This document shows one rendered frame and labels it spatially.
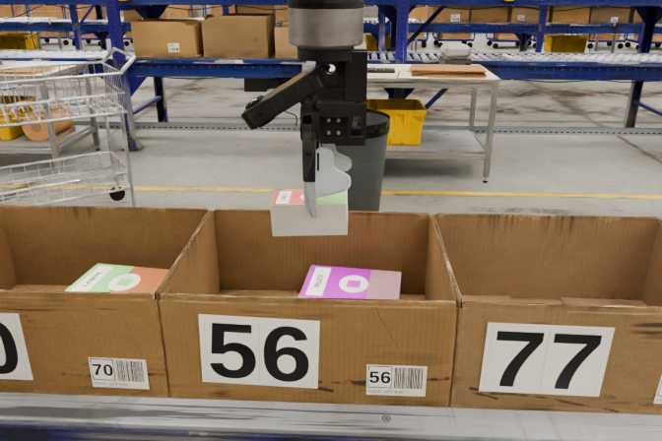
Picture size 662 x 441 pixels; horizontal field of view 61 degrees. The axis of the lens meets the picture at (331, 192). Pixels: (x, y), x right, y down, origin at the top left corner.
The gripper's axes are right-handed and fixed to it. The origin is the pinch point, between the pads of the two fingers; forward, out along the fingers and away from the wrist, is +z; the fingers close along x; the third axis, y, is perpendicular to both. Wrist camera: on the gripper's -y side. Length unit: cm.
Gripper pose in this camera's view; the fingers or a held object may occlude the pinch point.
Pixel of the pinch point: (310, 199)
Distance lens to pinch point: 75.2
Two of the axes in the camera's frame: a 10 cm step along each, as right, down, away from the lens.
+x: 0.5, -3.6, 9.3
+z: 0.0, 9.3, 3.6
